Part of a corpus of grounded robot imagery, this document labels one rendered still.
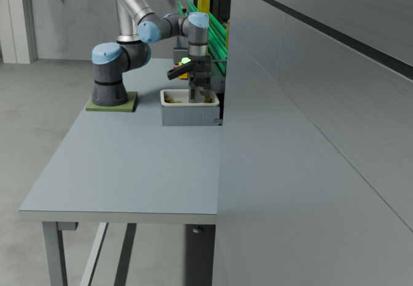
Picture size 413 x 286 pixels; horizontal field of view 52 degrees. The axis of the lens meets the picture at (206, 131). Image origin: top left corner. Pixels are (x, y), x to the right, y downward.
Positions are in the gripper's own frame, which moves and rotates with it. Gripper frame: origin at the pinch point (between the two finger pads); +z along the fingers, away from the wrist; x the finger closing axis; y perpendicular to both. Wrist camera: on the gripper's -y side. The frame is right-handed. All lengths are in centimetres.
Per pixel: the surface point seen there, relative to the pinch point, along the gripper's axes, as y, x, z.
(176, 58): -3, 80, 2
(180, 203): -6, -60, 6
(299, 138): 4, -116, -40
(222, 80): 14.2, 12.8, -6.4
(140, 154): -18.3, -30.7, 6.2
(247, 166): 3, -96, -25
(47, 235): -43, -58, 17
